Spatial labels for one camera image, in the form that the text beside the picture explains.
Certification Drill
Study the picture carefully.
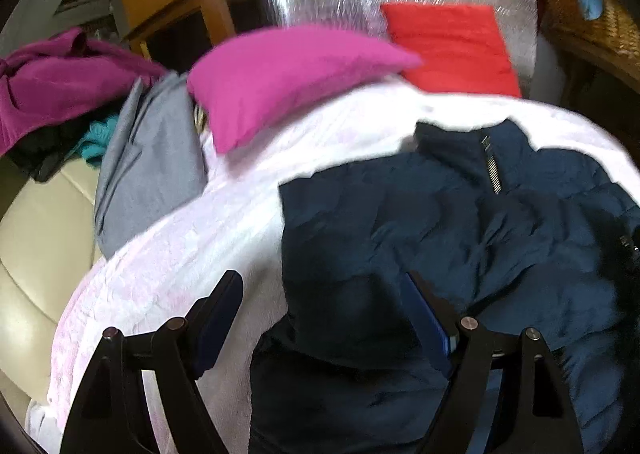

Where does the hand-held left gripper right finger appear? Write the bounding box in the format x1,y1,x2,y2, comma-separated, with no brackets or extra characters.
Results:
400,271,586,454

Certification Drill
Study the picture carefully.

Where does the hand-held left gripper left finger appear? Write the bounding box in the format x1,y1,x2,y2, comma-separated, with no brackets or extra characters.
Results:
59,270,245,454

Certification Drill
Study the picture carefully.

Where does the navy puffer jacket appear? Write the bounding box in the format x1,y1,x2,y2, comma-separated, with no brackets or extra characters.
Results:
248,118,640,454

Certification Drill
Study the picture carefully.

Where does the white pink fluffy blanket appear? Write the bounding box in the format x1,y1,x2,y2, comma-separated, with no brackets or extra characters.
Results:
25,82,640,454

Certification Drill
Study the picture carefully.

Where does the grey garment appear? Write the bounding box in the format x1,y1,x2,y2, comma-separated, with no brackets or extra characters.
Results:
93,72,210,259

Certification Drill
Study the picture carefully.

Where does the beige sofa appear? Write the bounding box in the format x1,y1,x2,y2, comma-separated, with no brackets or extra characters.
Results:
0,154,108,430

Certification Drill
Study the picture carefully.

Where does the teal cloth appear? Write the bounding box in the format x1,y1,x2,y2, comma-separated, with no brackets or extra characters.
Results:
82,115,120,167

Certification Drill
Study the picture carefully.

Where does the black cloth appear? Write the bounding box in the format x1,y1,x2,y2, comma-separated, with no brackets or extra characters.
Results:
10,104,121,182

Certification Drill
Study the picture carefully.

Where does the magenta pillow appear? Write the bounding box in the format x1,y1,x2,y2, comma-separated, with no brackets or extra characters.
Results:
186,24,423,155

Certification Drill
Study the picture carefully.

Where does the red pillow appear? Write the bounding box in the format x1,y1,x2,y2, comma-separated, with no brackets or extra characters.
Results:
380,3,523,99

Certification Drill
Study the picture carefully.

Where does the purple garment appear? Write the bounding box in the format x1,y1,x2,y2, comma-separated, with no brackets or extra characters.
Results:
0,28,168,157

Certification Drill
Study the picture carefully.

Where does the wicker basket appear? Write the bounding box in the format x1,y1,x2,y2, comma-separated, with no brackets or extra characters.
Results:
537,0,640,100

